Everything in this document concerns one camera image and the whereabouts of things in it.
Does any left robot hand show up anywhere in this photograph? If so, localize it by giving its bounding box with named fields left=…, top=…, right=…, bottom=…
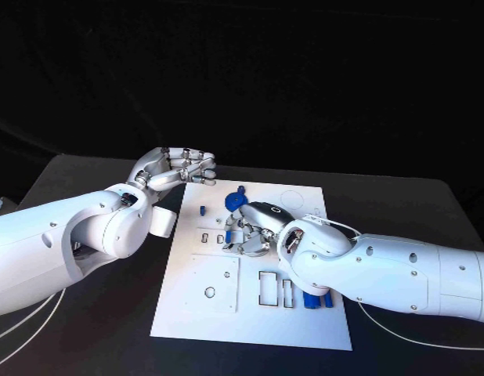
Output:
left=125, top=146, right=219, bottom=201

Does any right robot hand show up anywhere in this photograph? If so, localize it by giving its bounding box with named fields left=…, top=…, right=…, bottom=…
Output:
left=221, top=201, right=296, bottom=258

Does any white cable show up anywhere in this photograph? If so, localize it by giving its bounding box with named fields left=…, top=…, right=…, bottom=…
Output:
left=0, top=289, right=66, bottom=355
left=309, top=215, right=363, bottom=241
left=357, top=302, right=484, bottom=353
left=0, top=290, right=67, bottom=376

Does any white task board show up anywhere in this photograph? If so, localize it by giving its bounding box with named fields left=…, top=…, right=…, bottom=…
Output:
left=149, top=179, right=354, bottom=352

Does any blue gear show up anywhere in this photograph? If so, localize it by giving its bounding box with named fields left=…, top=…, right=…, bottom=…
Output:
left=224, top=192, right=250, bottom=213

